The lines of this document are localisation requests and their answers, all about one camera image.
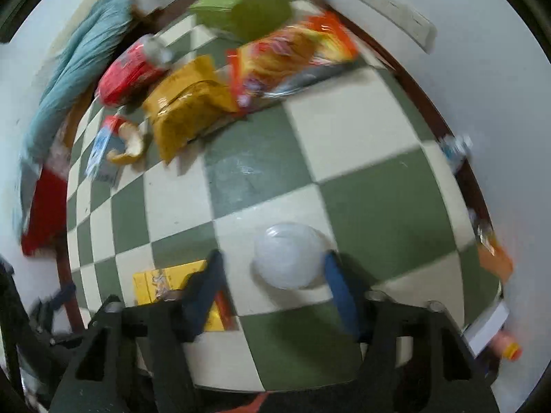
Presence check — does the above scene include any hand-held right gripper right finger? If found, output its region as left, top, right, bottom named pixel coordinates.
left=323, top=250, right=500, bottom=413

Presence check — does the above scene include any red soda can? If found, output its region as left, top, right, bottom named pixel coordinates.
left=95, top=34, right=175, bottom=108

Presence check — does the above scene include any small blue white carton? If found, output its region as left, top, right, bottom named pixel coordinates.
left=85, top=115, right=125, bottom=187

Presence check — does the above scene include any red bed sheet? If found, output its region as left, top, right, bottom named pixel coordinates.
left=21, top=155, right=72, bottom=257

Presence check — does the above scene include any orange snack bag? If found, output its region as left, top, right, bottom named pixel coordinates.
left=226, top=12, right=361, bottom=115

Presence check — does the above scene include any small orange packet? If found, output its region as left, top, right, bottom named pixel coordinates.
left=469, top=211, right=515, bottom=282

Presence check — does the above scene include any flat yellow packet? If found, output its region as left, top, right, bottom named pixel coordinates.
left=133, top=260, right=237, bottom=333

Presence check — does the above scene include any white box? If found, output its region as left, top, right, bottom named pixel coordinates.
left=462, top=301, right=511, bottom=358

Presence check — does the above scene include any clear plastic bottle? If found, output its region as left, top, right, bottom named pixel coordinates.
left=439, top=134, right=474, bottom=173

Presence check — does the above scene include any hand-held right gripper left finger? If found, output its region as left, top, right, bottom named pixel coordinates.
left=49, top=250, right=227, bottom=413

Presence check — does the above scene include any orange peel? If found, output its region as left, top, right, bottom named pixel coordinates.
left=107, top=121, right=146, bottom=166

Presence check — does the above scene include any orange capped bottle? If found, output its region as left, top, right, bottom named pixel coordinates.
left=491, top=331, right=523, bottom=362

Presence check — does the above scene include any green cardboard box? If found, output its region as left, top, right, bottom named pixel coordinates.
left=188, top=0, right=294, bottom=43

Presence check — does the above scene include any light blue blanket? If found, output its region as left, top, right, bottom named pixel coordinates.
left=12, top=0, right=135, bottom=242

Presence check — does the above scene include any green checkered tablecloth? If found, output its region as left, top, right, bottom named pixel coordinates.
left=66, top=0, right=502, bottom=392

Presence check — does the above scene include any yellow snack bag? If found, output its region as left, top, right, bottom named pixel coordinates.
left=142, top=55, right=239, bottom=163

